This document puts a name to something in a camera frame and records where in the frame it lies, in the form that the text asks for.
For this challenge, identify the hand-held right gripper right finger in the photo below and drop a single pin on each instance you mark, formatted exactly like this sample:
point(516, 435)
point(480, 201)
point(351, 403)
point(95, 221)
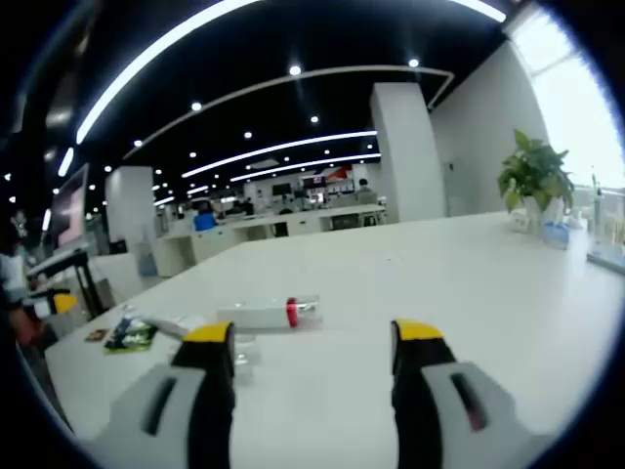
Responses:
point(420, 391)

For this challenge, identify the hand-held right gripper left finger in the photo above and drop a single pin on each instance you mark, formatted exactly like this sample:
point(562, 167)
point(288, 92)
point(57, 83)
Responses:
point(205, 391)

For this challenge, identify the small white skincare pump bottle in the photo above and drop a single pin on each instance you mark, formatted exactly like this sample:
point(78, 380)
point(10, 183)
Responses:
point(245, 356)

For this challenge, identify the white skincare bottle red collar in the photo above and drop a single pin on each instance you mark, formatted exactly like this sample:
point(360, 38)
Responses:
point(254, 315)

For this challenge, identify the silver green skincare sachet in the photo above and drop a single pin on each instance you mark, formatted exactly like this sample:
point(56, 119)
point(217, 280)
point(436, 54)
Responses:
point(132, 337)

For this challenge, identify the pale blue container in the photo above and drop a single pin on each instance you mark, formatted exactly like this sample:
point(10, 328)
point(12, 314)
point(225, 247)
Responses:
point(146, 254)

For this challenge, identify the black monitor stand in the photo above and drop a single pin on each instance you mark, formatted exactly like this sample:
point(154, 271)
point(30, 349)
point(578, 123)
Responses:
point(88, 283)

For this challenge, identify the yellow object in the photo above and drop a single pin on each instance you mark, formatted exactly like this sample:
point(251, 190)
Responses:
point(64, 303)

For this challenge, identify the white office counter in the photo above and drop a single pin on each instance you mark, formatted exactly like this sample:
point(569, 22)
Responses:
point(254, 229)

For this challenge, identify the blue tissue box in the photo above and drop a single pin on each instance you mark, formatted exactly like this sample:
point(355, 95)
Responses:
point(555, 234)

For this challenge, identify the large monitor screen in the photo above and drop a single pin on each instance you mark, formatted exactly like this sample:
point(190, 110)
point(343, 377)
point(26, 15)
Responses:
point(70, 210)

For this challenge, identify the clear tray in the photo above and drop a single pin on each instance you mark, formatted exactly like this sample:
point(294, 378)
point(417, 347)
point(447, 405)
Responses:
point(608, 261)

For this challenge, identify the potted green plant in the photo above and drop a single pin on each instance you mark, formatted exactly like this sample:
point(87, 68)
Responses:
point(534, 171)

